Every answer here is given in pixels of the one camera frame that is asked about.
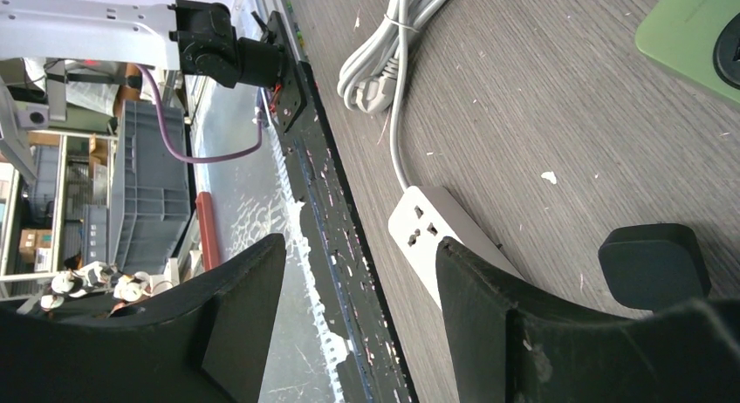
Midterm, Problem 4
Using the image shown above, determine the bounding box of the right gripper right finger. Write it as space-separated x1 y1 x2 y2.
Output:
435 237 739 402

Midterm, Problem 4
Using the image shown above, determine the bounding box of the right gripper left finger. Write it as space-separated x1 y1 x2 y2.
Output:
1 234 286 402

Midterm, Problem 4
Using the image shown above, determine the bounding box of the green power strip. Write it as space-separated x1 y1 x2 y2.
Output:
634 0 739 107

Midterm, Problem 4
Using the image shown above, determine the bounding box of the white power strip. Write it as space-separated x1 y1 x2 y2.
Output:
387 186 521 305

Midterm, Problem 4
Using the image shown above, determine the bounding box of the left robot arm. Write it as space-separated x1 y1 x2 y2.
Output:
1 0 287 88

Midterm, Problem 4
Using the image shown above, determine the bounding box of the red bar on floor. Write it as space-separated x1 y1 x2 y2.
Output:
195 191 222 271

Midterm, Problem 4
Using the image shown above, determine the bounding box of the grey storage crate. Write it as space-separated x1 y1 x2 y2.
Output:
108 101 193 274

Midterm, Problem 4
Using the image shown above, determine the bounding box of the metal storage shelf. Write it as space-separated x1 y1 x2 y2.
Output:
1 131 116 301

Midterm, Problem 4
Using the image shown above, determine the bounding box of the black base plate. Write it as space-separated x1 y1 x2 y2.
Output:
262 10 418 402

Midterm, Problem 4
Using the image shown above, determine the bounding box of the black cable with plug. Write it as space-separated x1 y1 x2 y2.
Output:
597 223 713 312

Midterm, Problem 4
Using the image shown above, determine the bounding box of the white cable bundle left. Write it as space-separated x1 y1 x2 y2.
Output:
337 0 463 192

